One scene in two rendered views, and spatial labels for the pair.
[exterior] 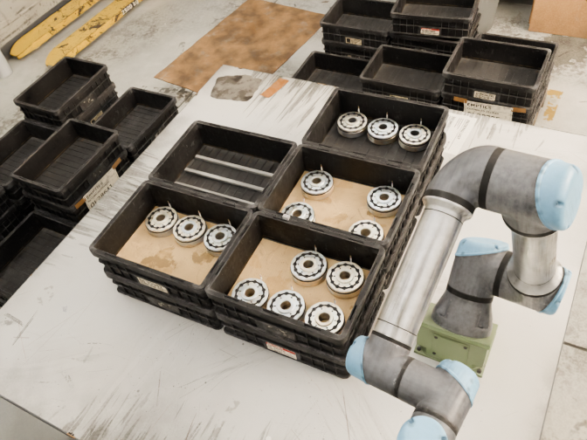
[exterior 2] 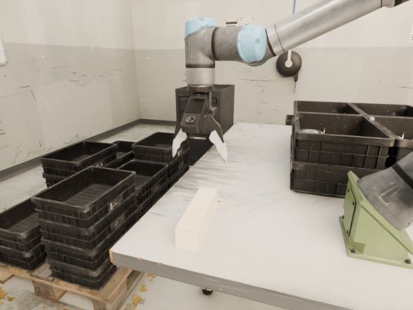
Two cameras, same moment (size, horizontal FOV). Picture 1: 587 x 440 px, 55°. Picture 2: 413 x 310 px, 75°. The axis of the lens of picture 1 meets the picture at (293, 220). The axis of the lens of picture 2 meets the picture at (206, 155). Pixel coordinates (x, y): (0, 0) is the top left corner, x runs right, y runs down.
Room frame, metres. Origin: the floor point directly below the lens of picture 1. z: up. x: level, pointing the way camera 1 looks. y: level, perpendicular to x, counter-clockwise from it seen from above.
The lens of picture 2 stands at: (0.08, -0.81, 1.17)
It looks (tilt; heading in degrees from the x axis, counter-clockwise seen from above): 19 degrees down; 72
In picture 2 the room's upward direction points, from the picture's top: straight up
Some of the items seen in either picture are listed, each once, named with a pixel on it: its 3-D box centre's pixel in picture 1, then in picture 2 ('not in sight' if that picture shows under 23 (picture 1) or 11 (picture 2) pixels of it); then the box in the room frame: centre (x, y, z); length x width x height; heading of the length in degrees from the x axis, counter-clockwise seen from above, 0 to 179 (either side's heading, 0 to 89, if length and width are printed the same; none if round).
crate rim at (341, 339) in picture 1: (295, 271); (334, 125); (0.88, 0.02, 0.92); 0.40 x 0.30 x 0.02; 55
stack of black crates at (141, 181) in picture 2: not in sight; (136, 197); (0.13, 0.84, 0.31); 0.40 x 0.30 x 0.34; 54
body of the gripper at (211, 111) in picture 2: not in sight; (201, 108); (0.29, -0.12, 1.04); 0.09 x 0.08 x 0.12; 58
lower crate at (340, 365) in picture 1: (302, 303); (328, 163); (0.88, 0.02, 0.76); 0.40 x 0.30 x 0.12; 55
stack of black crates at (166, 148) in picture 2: not in sight; (163, 166); (0.37, 1.16, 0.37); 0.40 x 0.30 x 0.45; 54
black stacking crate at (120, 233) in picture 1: (176, 243); (322, 118); (1.10, 0.35, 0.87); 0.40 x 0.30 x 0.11; 55
